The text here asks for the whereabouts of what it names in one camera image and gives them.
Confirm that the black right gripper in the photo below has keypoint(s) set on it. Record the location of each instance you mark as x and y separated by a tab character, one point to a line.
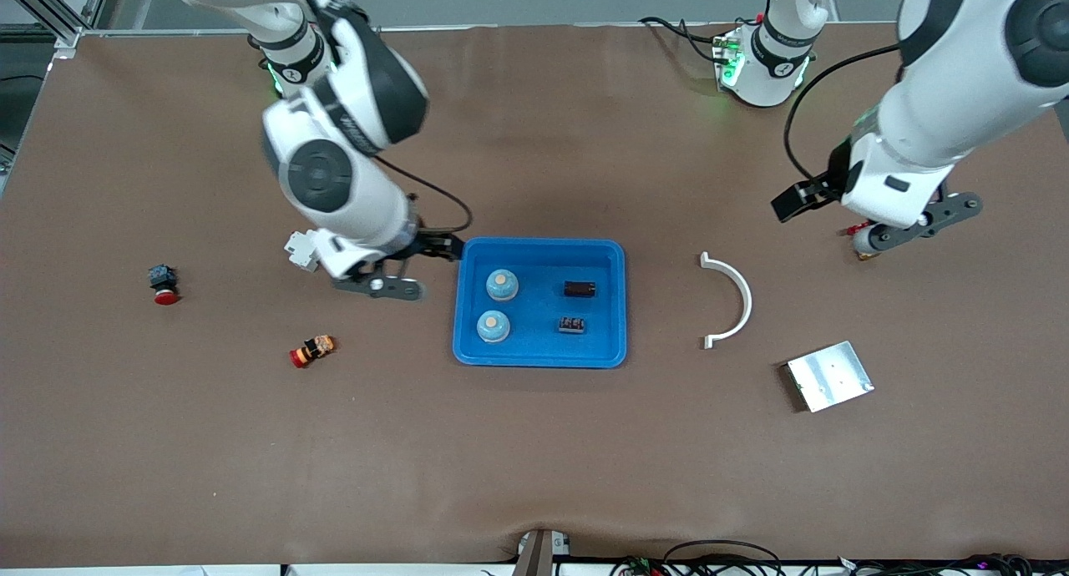
433	245

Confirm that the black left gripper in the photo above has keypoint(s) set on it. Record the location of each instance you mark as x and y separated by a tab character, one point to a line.
808	195

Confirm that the light blue call bell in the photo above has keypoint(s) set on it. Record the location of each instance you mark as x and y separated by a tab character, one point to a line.
502	285
493	326

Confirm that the dark brown cylindrical capacitor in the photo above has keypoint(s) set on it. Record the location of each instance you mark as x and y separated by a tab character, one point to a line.
579	290

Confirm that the small black terminal block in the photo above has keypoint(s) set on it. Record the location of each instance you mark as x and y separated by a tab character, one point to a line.
571	325

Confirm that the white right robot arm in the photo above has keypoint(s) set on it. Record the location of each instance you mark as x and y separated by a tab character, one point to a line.
334	175

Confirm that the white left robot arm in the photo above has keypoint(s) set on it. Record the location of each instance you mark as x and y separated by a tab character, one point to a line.
960	100

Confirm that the blue plastic tray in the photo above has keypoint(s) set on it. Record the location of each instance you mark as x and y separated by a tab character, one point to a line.
534	342

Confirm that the white circuit breaker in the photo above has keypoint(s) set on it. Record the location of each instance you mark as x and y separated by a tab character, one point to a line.
301	252

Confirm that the red yellow emergency stop button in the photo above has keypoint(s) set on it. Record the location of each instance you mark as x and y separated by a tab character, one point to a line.
313	351

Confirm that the silver metal plate box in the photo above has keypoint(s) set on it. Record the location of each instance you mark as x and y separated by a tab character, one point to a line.
831	377

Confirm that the brown table mat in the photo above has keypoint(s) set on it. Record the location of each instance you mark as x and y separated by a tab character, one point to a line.
534	459

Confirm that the red mushroom button black base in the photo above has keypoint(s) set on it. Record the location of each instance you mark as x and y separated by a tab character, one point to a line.
162	277

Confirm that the white semicircular plastic bracket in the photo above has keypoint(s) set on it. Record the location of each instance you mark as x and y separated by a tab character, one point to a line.
746	300

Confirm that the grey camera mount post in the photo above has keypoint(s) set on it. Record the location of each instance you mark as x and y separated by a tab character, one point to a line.
539	555

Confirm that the aluminium frame profile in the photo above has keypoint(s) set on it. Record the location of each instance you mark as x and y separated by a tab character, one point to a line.
58	21

